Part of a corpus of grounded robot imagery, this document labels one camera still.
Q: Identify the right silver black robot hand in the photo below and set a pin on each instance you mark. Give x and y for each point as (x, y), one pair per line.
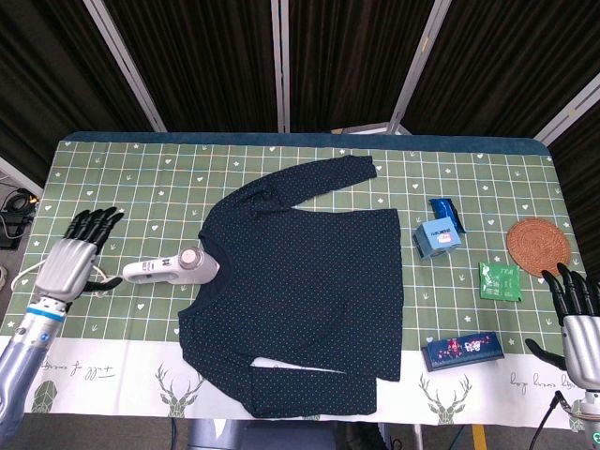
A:
(583, 344)

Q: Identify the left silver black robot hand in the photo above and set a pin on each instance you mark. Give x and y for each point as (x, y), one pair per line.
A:
(65, 269)

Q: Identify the white handheld steamer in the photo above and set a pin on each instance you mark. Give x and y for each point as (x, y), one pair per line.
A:
(187, 269)

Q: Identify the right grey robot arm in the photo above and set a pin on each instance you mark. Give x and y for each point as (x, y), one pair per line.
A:
(589, 417)

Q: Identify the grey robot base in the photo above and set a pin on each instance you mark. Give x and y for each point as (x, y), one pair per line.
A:
(262, 436)

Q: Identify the green grid cutting mat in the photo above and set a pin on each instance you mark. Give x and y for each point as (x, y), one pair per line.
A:
(140, 187)

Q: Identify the navy dotted long-sleeve shirt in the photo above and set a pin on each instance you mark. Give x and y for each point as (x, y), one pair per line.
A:
(300, 281)

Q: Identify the black equipment on floor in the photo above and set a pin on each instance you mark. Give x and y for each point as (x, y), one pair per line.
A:
(16, 215)

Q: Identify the green tea sachet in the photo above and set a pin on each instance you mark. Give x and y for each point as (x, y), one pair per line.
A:
(499, 282)

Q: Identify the round woven rattan coaster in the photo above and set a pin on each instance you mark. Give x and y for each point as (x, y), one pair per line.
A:
(539, 246)

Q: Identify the dark blue printed box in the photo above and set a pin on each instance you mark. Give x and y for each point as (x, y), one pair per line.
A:
(461, 350)

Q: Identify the light blue cardboard box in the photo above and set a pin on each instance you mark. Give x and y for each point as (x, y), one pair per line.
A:
(438, 239)

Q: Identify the blue foil packet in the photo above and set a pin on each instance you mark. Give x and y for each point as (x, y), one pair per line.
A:
(444, 208)

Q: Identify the white partition post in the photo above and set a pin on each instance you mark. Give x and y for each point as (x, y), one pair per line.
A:
(124, 65)
(569, 112)
(419, 61)
(280, 65)

